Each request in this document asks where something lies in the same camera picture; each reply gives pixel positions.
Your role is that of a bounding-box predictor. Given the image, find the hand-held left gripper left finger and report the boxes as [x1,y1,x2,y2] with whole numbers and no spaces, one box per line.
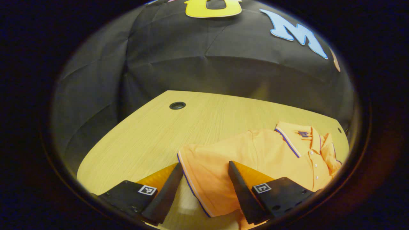
[91,162,184,226]

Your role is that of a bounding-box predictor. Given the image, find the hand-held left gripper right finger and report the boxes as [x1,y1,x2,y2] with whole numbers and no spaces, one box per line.
[228,161,323,225]

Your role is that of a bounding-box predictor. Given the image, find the orange T-shirt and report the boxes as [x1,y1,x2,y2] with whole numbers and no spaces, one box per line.
[177,121,343,230]

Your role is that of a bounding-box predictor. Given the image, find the black backdrop cloth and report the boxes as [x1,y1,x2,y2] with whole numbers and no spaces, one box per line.
[51,0,357,170]

